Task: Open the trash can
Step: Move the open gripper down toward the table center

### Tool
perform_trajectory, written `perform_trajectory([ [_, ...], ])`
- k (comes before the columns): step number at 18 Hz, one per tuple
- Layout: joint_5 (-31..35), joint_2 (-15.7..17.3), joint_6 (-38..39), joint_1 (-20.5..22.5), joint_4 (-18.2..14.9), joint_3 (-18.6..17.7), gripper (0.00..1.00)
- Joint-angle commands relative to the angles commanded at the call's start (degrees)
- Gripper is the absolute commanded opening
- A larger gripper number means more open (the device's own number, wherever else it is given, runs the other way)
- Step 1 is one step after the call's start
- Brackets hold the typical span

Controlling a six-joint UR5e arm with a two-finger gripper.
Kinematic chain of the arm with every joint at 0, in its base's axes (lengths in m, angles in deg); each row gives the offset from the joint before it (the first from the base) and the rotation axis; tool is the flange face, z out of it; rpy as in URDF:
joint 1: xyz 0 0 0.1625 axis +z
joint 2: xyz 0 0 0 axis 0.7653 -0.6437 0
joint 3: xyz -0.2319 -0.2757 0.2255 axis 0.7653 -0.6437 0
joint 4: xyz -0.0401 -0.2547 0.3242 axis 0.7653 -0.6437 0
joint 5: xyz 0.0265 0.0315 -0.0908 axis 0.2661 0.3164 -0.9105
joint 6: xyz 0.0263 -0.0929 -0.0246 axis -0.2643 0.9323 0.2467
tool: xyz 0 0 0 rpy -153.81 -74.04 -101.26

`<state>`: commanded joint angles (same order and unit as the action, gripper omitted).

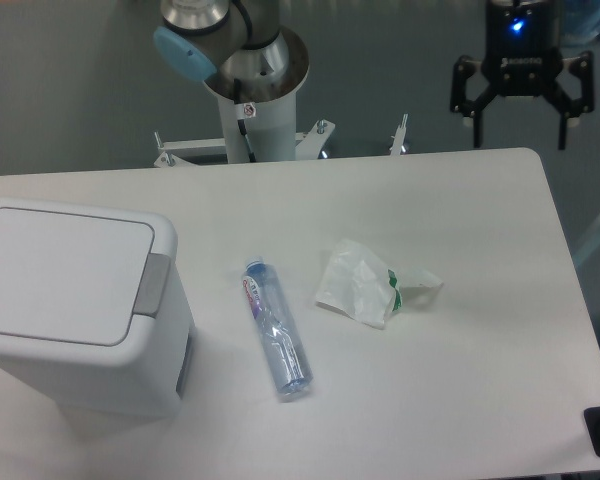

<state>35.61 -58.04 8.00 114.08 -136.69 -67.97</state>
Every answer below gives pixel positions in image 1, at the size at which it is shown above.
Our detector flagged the white trash can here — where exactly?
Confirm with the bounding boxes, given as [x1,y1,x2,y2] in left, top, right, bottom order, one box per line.
[0,198,194,417]

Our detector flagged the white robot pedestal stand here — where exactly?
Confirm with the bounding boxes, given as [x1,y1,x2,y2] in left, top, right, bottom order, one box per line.
[152,27,410,169]

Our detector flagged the clear plastic water bottle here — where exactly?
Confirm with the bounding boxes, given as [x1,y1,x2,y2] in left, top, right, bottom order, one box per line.
[242,257,313,401]

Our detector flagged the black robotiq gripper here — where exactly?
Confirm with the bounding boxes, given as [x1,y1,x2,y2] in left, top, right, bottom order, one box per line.
[449,0,596,151]

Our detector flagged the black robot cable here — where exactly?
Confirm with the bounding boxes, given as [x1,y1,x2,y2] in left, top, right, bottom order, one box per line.
[232,77,258,164]

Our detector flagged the white trash can lid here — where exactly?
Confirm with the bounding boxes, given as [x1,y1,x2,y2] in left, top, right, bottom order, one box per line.
[0,206,157,346]

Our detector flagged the crumpled white plastic bag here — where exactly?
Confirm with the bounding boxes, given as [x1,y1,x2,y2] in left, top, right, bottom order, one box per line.
[315,239,443,330]

